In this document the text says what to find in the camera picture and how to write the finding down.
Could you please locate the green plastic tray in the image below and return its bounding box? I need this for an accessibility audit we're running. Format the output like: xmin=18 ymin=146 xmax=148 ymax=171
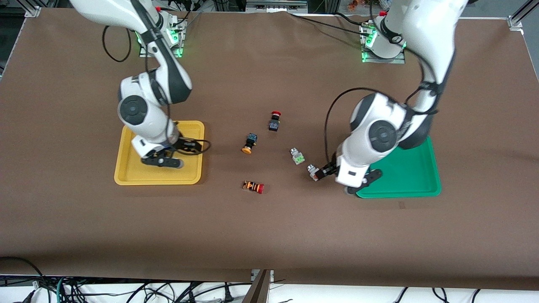
xmin=356 ymin=136 xmax=442 ymax=198

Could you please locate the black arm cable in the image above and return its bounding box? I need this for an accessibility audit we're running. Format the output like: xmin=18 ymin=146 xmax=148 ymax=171
xmin=102 ymin=24 xmax=211 ymax=156
xmin=323 ymin=50 xmax=440 ymax=169

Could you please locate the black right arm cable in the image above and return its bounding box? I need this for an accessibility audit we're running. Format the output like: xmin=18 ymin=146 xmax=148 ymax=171
xmin=102 ymin=24 xmax=211 ymax=156

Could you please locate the white metal bracket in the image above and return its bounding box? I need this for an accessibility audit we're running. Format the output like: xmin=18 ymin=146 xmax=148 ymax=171
xmin=251 ymin=269 xmax=275 ymax=283

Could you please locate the black floor cable loop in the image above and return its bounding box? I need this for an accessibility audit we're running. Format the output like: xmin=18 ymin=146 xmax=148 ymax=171
xmin=0 ymin=256 xmax=45 ymax=295

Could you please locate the wooden post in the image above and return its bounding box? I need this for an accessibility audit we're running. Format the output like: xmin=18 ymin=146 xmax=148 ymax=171
xmin=242 ymin=269 xmax=272 ymax=303

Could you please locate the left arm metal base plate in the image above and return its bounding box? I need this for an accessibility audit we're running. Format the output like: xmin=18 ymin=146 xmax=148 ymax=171
xmin=360 ymin=22 xmax=406 ymax=64

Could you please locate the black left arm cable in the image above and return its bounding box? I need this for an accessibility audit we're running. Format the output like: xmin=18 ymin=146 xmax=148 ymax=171
xmin=323 ymin=50 xmax=440 ymax=169

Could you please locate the yellow plastic tray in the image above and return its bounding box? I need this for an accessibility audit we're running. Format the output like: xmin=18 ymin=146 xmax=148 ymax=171
xmin=114 ymin=121 xmax=205 ymax=186

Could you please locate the yellow push button black body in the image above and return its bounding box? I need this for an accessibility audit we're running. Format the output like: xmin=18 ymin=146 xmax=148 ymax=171
xmin=242 ymin=133 xmax=258 ymax=154

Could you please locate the grey aluminium frame bar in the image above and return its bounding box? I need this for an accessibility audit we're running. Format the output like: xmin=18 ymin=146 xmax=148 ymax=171
xmin=246 ymin=0 xmax=309 ymax=12

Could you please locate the black cable across table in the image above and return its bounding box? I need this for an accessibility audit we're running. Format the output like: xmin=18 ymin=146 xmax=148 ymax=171
xmin=288 ymin=12 xmax=371 ymax=32

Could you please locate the brown table cover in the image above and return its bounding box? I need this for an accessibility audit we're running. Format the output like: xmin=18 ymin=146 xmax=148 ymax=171
xmin=0 ymin=8 xmax=539 ymax=291

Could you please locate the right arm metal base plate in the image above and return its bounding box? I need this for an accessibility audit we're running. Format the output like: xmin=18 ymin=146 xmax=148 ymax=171
xmin=139 ymin=16 xmax=187 ymax=58

